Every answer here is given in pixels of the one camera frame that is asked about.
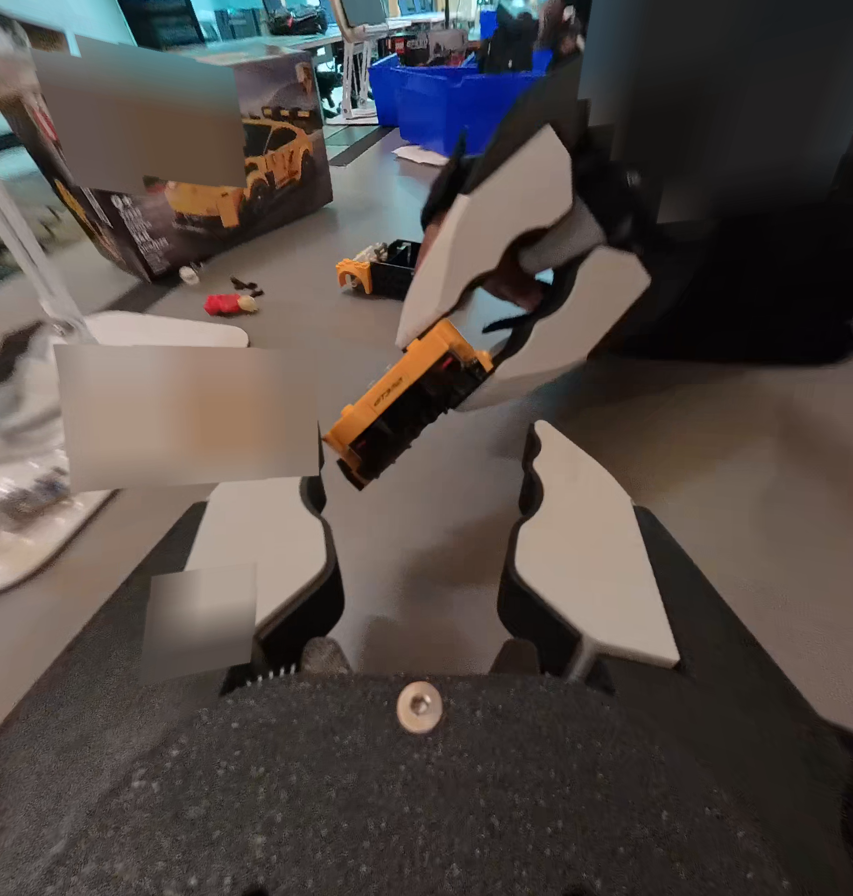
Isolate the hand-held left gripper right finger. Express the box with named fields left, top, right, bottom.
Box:
left=498, top=420, right=681, bottom=681

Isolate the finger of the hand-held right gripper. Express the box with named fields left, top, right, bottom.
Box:
left=396, top=125, right=576, bottom=349
left=460, top=245, right=653, bottom=413

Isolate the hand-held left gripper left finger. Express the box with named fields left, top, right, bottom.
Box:
left=187, top=490, right=345, bottom=652

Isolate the orange black lego car assembly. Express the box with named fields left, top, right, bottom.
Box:
left=323, top=318, right=497, bottom=492

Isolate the person's right forearm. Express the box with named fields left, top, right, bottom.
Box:
left=584, top=133, right=853, bottom=366

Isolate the lego wheel arch assembly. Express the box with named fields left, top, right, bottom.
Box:
left=335, top=239, right=425, bottom=301

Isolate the lego set box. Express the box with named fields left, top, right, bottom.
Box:
left=0, top=48, right=335, bottom=282

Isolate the clear bag of lego parts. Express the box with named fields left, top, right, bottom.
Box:
left=0, top=427, right=115, bottom=554

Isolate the blue plastic storage bin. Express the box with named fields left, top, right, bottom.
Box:
left=369, top=55, right=408, bottom=128
left=397, top=66, right=560, bottom=156

